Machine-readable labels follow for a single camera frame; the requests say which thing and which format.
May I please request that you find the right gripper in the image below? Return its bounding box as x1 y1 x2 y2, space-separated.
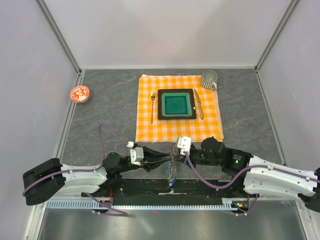
173 147 222 169

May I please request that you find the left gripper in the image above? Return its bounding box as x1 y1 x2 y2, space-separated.
118 145 171 173

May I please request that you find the large keyring organiser with rings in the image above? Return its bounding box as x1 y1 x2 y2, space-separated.
167 145 176 187

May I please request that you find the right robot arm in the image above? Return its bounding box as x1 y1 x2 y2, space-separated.
176 136 320 212

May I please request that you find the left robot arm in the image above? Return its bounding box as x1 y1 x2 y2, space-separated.
22 146 170 206

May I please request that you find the orange checkered cloth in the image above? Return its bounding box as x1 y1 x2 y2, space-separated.
135 74 224 142

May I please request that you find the black teal square plate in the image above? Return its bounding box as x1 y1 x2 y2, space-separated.
157 88 197 121

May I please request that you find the gold knife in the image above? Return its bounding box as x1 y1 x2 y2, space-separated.
193 88 204 120

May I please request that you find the gold fork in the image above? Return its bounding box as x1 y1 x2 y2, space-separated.
150 91 156 124

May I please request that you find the striped mug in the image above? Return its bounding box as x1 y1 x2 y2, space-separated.
200 70 218 91

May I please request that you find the red white patterned bowl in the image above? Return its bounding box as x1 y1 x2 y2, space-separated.
69 85 90 104

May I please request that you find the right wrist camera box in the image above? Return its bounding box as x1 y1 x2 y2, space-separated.
175 136 192 155

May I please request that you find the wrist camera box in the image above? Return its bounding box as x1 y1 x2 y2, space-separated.
175 136 192 155
127 141 144 166

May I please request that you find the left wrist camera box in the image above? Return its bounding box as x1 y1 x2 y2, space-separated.
127 141 144 166

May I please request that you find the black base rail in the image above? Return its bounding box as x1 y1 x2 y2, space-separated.
112 178 247 206

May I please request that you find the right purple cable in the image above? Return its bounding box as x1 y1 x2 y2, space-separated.
184 151 320 217

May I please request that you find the white cable duct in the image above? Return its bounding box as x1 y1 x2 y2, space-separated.
45 199 238 211

